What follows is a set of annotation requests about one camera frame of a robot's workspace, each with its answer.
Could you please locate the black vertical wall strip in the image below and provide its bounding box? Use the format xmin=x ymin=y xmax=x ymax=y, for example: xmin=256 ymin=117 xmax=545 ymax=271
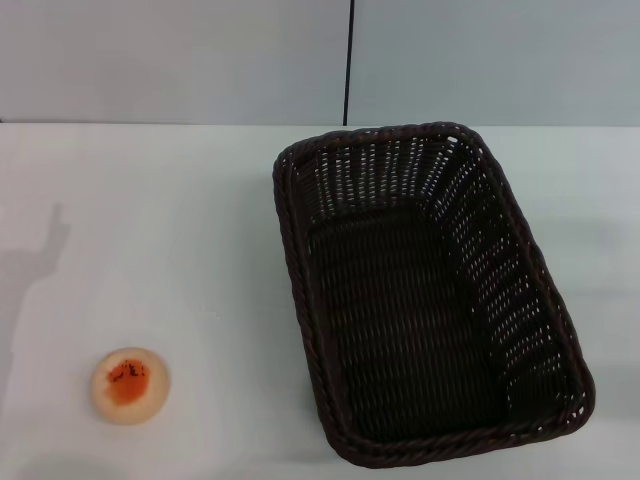
xmin=342 ymin=0 xmax=357 ymax=125

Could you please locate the cream bun with orange centre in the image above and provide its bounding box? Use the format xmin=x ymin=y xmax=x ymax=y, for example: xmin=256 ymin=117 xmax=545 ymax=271
xmin=89 ymin=346 xmax=172 ymax=427

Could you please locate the black woven plastic basket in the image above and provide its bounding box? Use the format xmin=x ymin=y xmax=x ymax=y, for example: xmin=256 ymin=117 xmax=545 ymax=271
xmin=272 ymin=119 xmax=597 ymax=464

